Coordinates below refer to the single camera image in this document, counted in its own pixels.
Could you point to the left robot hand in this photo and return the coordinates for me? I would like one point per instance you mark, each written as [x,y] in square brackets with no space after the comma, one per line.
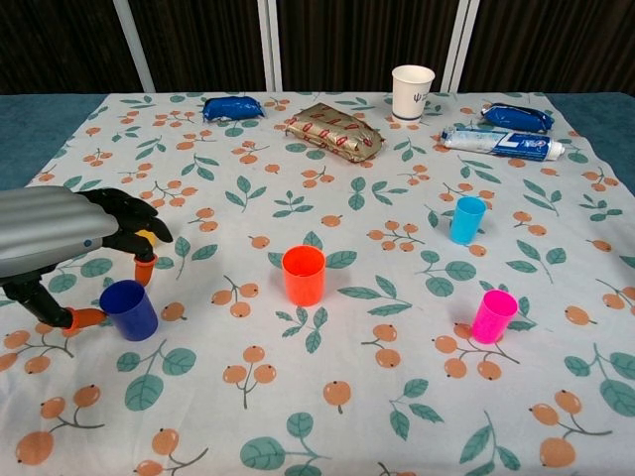
[44,223]

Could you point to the dark blue plastic cup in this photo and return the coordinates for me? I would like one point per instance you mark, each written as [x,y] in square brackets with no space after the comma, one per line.
[131,317]

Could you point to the light blue plastic cup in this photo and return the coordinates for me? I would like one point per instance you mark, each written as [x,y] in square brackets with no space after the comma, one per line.
[466,225]

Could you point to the pink plastic cup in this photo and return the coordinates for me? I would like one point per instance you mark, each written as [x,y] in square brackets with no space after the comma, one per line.
[491,322]

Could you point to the teal table cover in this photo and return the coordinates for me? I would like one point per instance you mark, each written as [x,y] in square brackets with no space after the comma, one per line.
[30,124]

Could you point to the blue snack packet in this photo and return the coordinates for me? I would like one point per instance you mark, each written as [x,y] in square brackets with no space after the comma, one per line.
[233,108]
[516,118]

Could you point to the red plastic cup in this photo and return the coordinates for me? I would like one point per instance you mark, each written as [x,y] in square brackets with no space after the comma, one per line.
[303,285]

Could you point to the gold foil snack package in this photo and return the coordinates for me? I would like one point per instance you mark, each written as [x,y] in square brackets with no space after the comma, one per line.
[337,131]

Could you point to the floral print tablecloth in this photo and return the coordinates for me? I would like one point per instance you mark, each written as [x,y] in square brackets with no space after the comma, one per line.
[317,387]

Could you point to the dark white-framed partition screen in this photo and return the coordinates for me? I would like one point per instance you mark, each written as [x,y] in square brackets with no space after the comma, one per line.
[347,39]

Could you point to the white paper cup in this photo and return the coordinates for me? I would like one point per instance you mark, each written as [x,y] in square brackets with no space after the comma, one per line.
[412,96]

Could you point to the white blue toothpaste tube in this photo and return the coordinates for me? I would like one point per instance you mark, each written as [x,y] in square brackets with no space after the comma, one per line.
[496,143]

